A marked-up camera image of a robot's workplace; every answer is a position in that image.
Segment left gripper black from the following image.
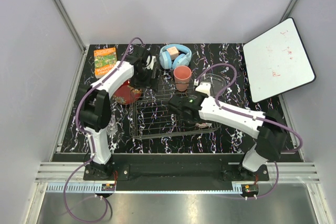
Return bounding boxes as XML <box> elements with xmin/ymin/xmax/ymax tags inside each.
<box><xmin>130</xmin><ymin>66</ymin><xmax>161</xmax><ymax>93</ymax></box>

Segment wire dish rack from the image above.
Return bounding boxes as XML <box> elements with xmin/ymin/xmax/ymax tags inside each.
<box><xmin>129</xmin><ymin>83</ymin><xmax>219</xmax><ymax>140</ymax></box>

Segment clear glass plate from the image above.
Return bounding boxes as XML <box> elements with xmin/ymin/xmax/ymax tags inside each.
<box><xmin>200</xmin><ymin>73</ymin><xmax>227</xmax><ymax>97</ymax></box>

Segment blue patterned bowl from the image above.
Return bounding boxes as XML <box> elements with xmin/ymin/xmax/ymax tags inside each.
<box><xmin>195</xmin><ymin>122</ymin><xmax>213</xmax><ymax>129</ymax></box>

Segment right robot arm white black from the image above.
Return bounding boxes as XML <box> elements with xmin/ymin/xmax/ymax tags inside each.
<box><xmin>168</xmin><ymin>93</ymin><xmax>288</xmax><ymax>180</ymax></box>

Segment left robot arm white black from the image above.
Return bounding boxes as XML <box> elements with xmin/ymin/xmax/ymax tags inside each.
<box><xmin>76</xmin><ymin>45</ymin><xmax>159</xmax><ymax>180</ymax></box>

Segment red floral lacquer bowl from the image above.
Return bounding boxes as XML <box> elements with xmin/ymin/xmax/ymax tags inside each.
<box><xmin>113</xmin><ymin>80</ymin><xmax>142</xmax><ymax>105</ymax></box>

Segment pink plastic cup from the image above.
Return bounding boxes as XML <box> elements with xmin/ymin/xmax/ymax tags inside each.
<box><xmin>173</xmin><ymin>66</ymin><xmax>192</xmax><ymax>92</ymax></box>

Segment small pink cube box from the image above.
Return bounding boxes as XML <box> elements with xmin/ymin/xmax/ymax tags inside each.
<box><xmin>166</xmin><ymin>46</ymin><xmax>179</xmax><ymax>60</ymax></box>

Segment orange green book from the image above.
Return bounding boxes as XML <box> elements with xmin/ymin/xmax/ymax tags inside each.
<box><xmin>93</xmin><ymin>47</ymin><xmax>118</xmax><ymax>79</ymax></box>

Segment light blue headphones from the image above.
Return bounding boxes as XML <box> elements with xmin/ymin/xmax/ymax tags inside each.
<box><xmin>159</xmin><ymin>44</ymin><xmax>192</xmax><ymax>70</ymax></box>

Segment clear drinking glass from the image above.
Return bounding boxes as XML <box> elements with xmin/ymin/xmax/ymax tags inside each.
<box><xmin>107</xmin><ymin>115</ymin><xmax>118</xmax><ymax>137</ymax></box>

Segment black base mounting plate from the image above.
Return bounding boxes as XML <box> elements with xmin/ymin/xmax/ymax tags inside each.
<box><xmin>83</xmin><ymin>154</ymin><xmax>270</xmax><ymax>193</ymax></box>

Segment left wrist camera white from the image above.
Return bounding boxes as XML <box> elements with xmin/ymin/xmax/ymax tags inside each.
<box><xmin>145</xmin><ymin>55</ymin><xmax>156</xmax><ymax>70</ymax></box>

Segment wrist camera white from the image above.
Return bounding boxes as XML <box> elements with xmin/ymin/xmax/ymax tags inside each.
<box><xmin>145</xmin><ymin>55</ymin><xmax>156</xmax><ymax>70</ymax></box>
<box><xmin>195</xmin><ymin>82</ymin><xmax>212</xmax><ymax>96</ymax></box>

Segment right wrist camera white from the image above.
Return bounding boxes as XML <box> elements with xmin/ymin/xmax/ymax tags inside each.
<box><xmin>195</xmin><ymin>82</ymin><xmax>212</xmax><ymax>96</ymax></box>

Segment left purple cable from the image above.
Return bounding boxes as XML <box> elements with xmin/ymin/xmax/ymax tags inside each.
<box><xmin>64</xmin><ymin>37</ymin><xmax>146</xmax><ymax>221</ymax></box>

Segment purple cable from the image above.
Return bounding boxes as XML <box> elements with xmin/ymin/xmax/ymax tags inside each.
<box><xmin>194</xmin><ymin>63</ymin><xmax>305</xmax><ymax>200</ymax></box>
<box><xmin>64</xmin><ymin>37</ymin><xmax>146</xmax><ymax>221</ymax></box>

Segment white board black frame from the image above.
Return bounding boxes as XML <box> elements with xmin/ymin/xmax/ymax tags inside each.
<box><xmin>243</xmin><ymin>17</ymin><xmax>316</xmax><ymax>103</ymax></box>

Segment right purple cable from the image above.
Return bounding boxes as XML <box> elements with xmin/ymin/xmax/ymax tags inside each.
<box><xmin>194</xmin><ymin>63</ymin><xmax>305</xmax><ymax>200</ymax></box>

